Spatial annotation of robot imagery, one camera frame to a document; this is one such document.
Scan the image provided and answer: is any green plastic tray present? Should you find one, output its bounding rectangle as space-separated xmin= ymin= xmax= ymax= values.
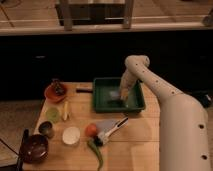
xmin=92 ymin=77 xmax=146 ymax=113

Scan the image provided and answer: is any wooden stool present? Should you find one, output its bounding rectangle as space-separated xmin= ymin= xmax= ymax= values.
xmin=54 ymin=0 xmax=134 ymax=31

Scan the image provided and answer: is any dark red bowl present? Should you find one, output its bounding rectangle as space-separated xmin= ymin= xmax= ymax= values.
xmin=19 ymin=134 xmax=49 ymax=164

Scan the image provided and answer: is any grey cloth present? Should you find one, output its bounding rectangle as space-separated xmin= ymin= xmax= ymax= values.
xmin=95 ymin=119 xmax=117 ymax=132

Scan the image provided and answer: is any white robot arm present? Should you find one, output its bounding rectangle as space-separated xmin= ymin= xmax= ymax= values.
xmin=120 ymin=55 xmax=213 ymax=171

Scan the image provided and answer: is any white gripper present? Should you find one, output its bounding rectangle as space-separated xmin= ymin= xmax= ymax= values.
xmin=120 ymin=69 xmax=138 ymax=101

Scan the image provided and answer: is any brown pine cone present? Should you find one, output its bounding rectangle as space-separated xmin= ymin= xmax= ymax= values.
xmin=52 ymin=79 xmax=65 ymax=96

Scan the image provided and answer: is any green chili pepper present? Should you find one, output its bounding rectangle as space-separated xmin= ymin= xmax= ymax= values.
xmin=87 ymin=139 xmax=103 ymax=171

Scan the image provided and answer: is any blue sponge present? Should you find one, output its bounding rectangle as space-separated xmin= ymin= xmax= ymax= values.
xmin=109 ymin=91 xmax=120 ymax=101

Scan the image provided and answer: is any black marker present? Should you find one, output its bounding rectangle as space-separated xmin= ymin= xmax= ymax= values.
xmin=76 ymin=89 xmax=93 ymax=93

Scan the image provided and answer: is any metal cup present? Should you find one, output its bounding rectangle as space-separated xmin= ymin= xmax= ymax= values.
xmin=38 ymin=121 xmax=54 ymax=138

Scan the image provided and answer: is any white black handled knife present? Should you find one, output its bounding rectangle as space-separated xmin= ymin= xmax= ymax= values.
xmin=94 ymin=117 xmax=128 ymax=146

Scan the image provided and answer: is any orange bowl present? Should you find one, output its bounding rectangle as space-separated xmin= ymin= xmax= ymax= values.
xmin=44 ymin=85 xmax=66 ymax=103

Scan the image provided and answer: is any red tomato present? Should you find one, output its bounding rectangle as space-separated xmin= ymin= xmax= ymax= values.
xmin=85 ymin=123 xmax=98 ymax=137

